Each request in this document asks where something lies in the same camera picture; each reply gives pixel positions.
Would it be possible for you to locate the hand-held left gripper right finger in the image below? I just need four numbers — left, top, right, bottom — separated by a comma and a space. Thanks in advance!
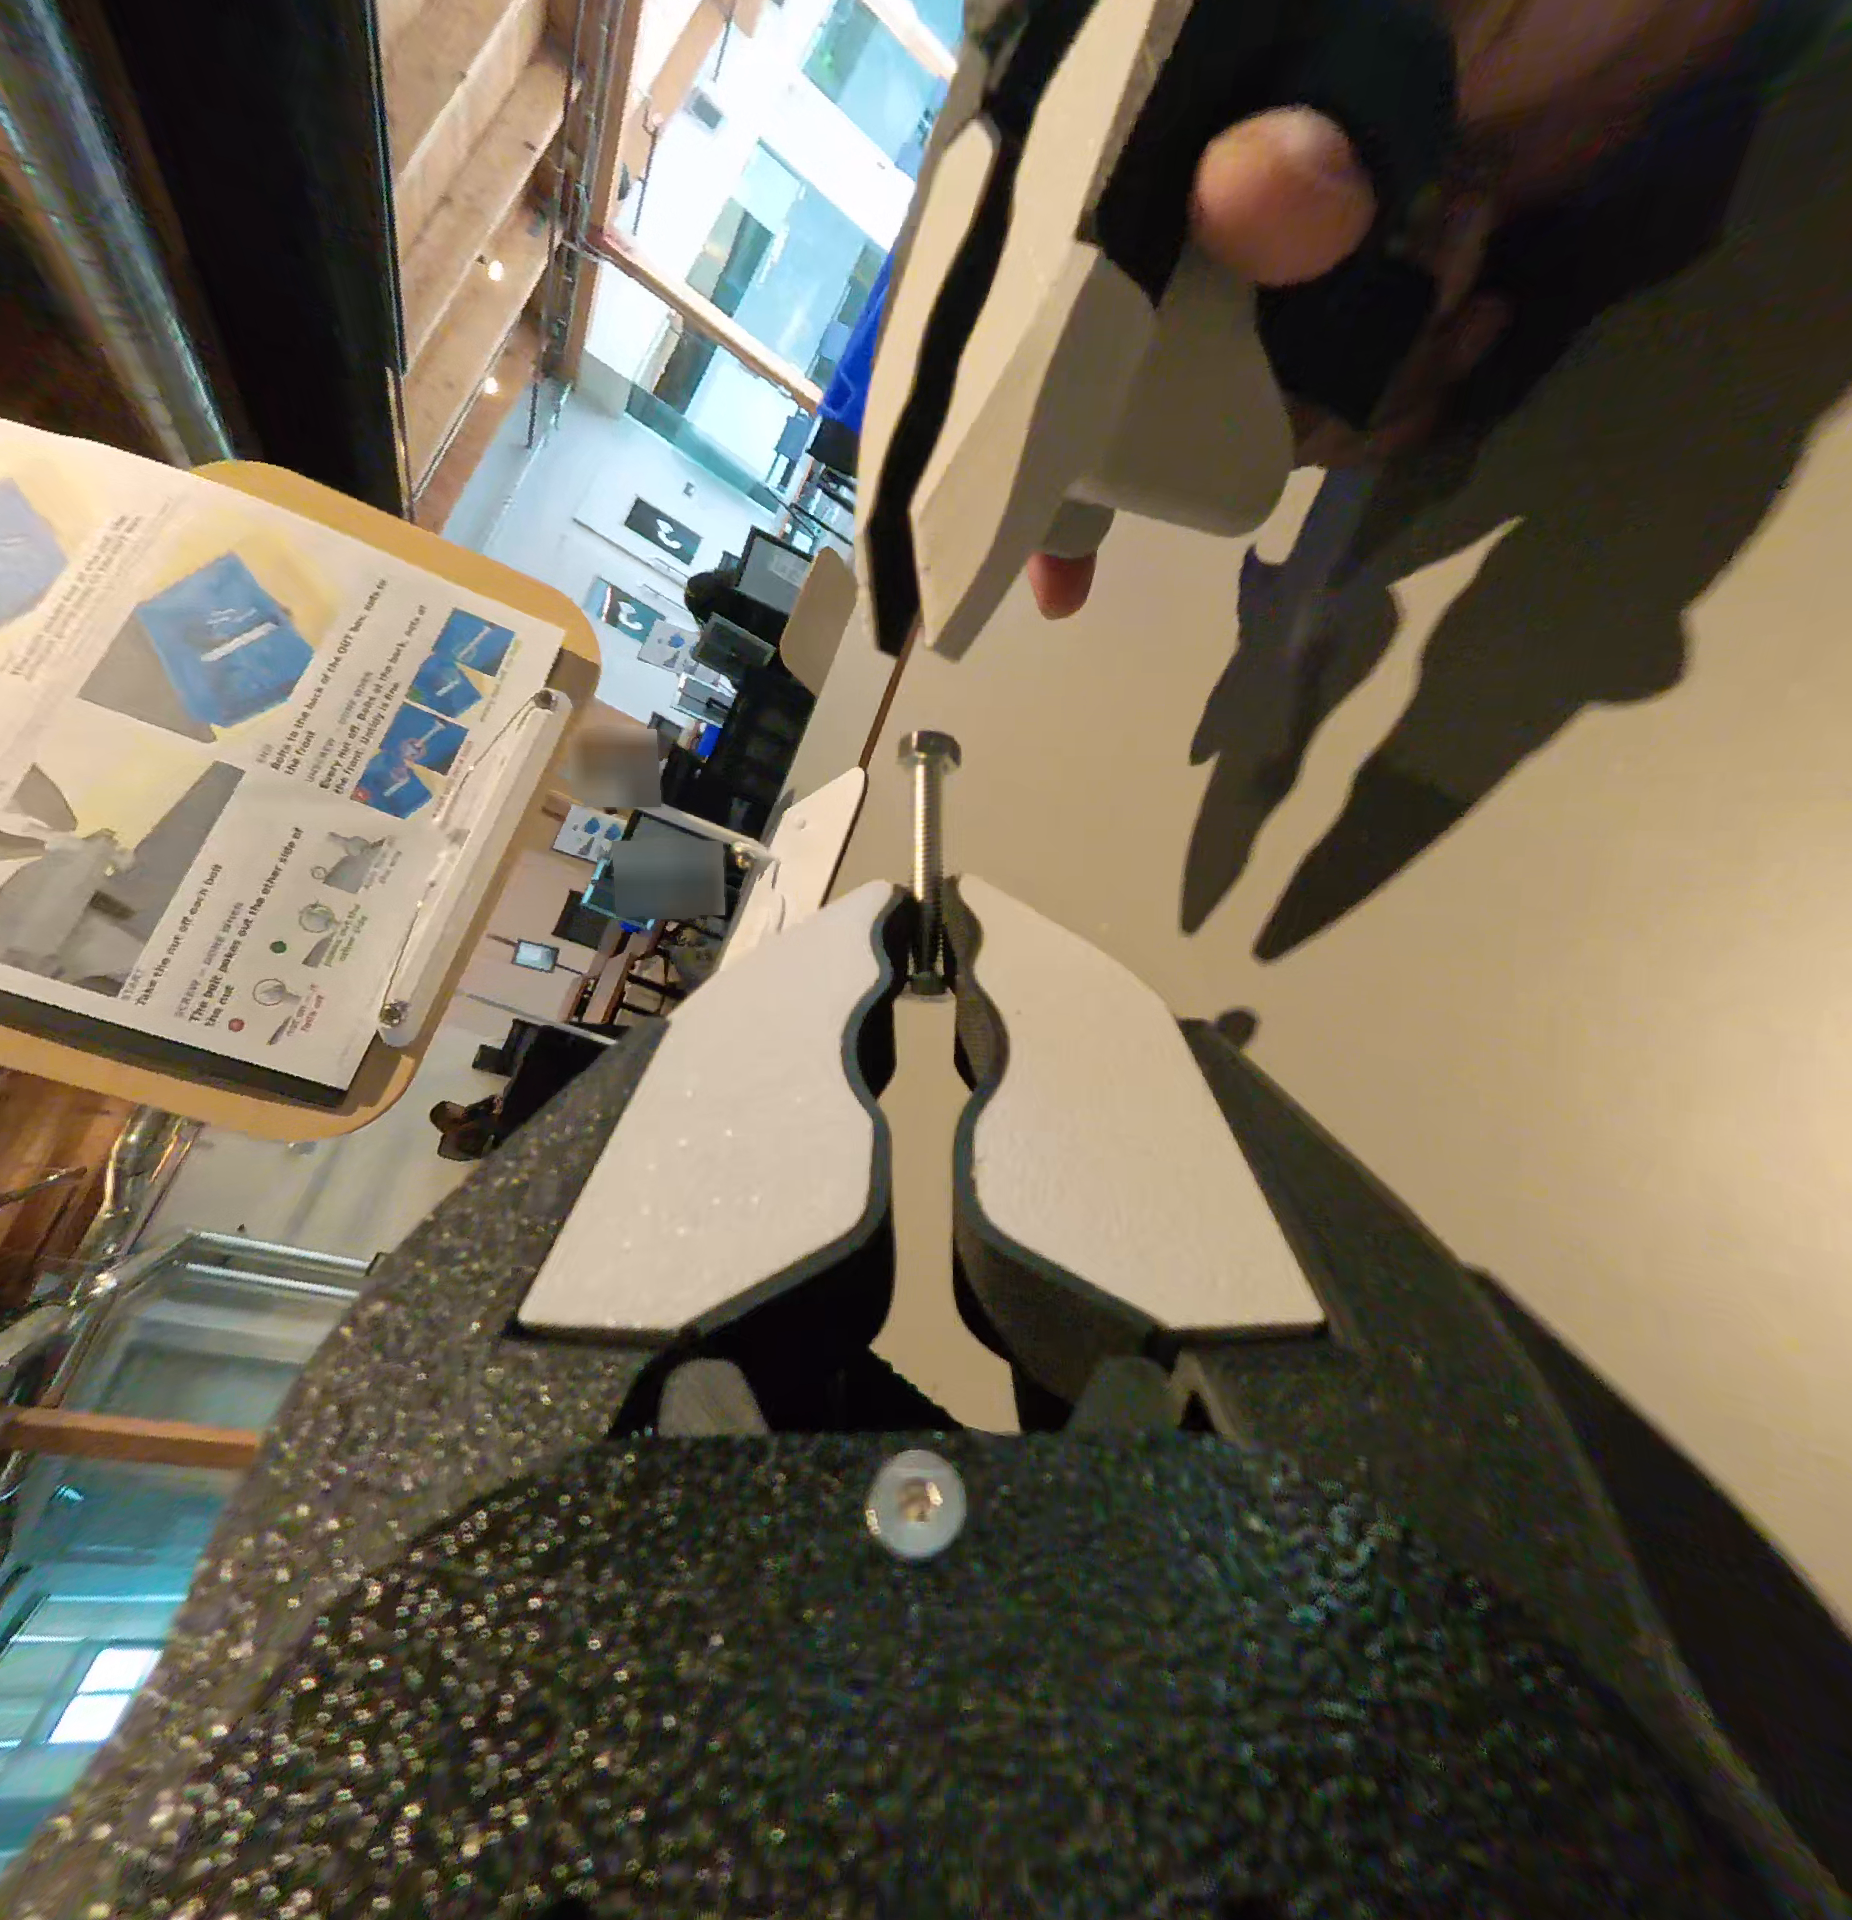
947, 873, 1329, 1433

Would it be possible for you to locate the white base board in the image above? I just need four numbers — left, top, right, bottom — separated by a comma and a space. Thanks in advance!
716, 767, 868, 978

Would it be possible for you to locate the printed instruction sheet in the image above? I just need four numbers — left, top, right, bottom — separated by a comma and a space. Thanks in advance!
0, 412, 567, 1097

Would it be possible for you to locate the large black screen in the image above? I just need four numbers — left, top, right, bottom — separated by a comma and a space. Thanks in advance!
107, 0, 403, 511

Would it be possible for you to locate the person's right hand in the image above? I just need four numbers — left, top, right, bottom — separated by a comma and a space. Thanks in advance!
1028, 0, 1767, 620

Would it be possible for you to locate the white clamp bar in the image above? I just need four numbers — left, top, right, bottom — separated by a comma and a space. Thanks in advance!
378, 686, 575, 1049

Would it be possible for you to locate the silver ventilation duct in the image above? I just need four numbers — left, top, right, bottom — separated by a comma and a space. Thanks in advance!
0, 0, 230, 468

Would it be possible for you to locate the silver bolt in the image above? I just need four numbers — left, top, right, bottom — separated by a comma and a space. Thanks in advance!
901, 755, 958, 1000

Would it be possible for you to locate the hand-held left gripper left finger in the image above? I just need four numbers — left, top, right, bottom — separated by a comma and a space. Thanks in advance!
517, 880, 905, 1433

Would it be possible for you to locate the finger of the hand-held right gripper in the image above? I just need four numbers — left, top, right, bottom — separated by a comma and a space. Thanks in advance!
854, 111, 1006, 653
904, 0, 1198, 662

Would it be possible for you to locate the blue plastic bin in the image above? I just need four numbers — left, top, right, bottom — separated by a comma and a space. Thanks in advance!
820, 275, 890, 451

